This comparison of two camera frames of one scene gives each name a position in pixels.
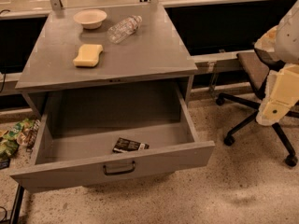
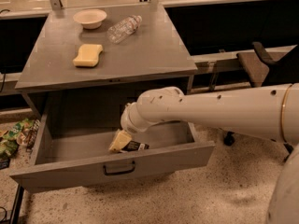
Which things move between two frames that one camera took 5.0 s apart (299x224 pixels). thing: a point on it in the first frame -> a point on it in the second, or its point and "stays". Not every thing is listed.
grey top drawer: x=81 y=128 stays
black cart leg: x=17 y=205 stays
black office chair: x=257 y=69 stays
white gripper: x=288 y=37 -> x=130 y=128
